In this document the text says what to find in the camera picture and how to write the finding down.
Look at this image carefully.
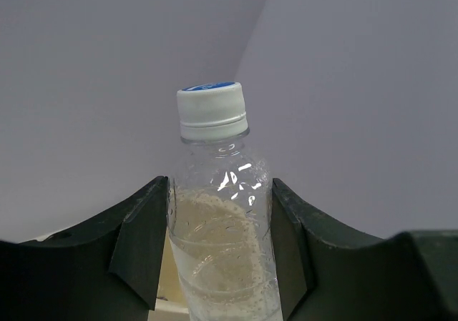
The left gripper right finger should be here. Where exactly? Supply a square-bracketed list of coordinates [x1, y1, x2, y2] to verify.
[271, 179, 457, 320]

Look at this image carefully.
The beige plastic bin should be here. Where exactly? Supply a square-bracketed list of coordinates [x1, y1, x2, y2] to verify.
[19, 188, 280, 321]

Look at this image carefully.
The clear unlabeled bottle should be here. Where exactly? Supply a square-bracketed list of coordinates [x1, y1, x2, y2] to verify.
[167, 82, 282, 320]

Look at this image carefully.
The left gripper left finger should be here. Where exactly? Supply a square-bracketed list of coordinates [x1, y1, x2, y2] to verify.
[1, 176, 168, 320]

